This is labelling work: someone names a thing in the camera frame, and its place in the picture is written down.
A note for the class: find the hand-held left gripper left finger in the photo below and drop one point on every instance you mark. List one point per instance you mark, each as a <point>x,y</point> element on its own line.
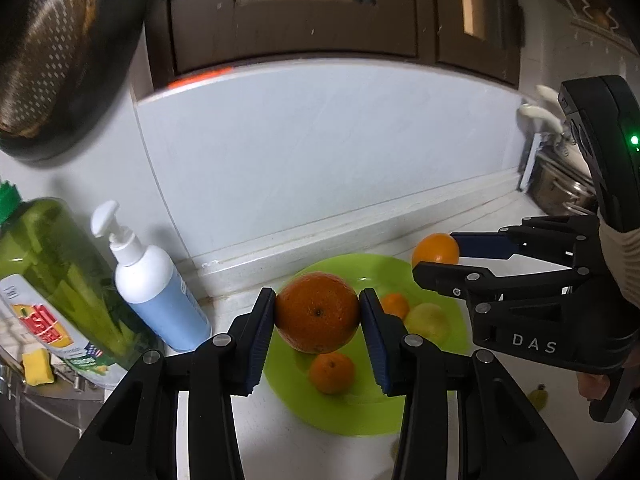
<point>262,335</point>

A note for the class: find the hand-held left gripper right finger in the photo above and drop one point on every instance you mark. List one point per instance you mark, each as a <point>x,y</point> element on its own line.
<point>375,340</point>

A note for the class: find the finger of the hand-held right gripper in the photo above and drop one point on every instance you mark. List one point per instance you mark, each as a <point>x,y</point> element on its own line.
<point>450,277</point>
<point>480,245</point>

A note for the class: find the small orange tangerine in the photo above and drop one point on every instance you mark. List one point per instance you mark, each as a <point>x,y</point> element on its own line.
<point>331,372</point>
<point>395,306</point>

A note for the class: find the yellow-green apple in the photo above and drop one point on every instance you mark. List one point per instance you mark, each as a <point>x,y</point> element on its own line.
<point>427,324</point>

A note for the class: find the large orange with stem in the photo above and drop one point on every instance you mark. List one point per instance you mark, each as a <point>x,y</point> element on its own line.
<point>317,312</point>

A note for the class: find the green plate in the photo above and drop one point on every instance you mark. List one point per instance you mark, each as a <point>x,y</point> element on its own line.
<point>360,410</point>

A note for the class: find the person's right hand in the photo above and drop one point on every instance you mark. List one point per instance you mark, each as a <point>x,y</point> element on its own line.
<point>591,386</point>

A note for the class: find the small green tangerine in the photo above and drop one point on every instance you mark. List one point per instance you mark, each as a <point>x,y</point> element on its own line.
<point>539,395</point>

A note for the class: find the steel pot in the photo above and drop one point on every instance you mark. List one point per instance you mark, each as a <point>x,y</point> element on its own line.
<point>560,182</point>

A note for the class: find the white blue pump bottle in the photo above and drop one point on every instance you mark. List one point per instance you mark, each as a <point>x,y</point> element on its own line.
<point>160,295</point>

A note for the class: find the green dish soap bottle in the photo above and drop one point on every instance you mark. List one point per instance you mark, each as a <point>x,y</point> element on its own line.
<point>65,285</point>

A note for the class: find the yellow sponge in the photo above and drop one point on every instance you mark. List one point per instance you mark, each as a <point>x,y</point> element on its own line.
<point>37,367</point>

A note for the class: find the black frying pan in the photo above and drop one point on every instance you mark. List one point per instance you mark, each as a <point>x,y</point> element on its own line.
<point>120,35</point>

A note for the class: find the metal strainer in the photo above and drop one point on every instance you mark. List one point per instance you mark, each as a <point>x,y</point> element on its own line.
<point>45,50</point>

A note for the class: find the white wall hook rack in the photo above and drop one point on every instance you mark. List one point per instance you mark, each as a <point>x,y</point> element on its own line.
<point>595,15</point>

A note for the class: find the dark wooden window frame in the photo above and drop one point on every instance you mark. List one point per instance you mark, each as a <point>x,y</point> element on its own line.
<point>325,20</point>

